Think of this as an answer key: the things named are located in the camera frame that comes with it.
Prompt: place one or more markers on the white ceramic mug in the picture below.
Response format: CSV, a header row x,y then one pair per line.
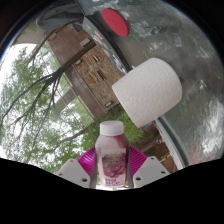
x,y
148,90

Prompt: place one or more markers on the pink juice bottle white cap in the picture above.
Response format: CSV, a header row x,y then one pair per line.
x,y
112,156

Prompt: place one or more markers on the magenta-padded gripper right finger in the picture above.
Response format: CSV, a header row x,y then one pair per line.
x,y
150,170

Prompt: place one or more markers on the flat round red coaster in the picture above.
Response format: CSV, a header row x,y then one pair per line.
x,y
115,21

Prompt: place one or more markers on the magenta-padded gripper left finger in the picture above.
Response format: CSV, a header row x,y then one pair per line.
x,y
74,171

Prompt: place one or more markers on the black laptop with stickers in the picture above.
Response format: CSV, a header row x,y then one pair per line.
x,y
106,43

